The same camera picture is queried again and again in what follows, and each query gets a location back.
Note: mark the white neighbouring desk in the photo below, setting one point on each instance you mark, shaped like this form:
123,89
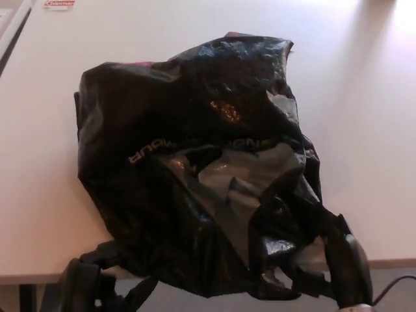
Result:
8,29

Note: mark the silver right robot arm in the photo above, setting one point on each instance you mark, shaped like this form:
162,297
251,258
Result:
354,308

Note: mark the black desk leg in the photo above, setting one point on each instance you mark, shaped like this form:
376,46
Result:
26,297

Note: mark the white red printed sticker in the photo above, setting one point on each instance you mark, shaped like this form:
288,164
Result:
60,4

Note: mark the black printed plastic shopping bag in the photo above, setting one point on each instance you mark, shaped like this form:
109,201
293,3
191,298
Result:
195,130

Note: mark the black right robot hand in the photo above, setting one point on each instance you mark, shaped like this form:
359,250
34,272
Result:
349,263

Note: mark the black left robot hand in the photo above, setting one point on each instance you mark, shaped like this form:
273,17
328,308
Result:
87,279

